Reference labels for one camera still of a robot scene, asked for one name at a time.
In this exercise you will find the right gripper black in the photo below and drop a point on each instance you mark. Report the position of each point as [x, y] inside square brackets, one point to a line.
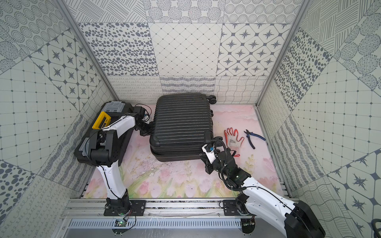
[207, 165]

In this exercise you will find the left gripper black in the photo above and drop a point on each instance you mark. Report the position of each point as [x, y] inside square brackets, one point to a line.
[144, 127]

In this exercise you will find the black hard-shell suitcase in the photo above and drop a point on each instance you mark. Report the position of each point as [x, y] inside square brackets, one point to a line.
[182, 126]

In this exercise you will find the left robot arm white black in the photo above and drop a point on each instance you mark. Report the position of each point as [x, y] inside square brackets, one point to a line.
[117, 194]

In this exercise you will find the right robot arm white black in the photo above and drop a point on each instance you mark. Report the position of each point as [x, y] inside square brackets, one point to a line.
[292, 219]

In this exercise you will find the floral pink table mat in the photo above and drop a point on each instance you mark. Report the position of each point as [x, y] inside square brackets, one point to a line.
[146, 177]

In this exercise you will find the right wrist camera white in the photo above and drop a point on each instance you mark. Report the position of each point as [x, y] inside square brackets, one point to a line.
[209, 151]

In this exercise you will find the black toolbox yellow handle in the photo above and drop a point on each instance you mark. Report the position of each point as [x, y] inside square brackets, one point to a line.
[103, 144]

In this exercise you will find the aluminium mounting rail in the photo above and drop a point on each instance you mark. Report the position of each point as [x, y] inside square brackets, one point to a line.
[156, 208]

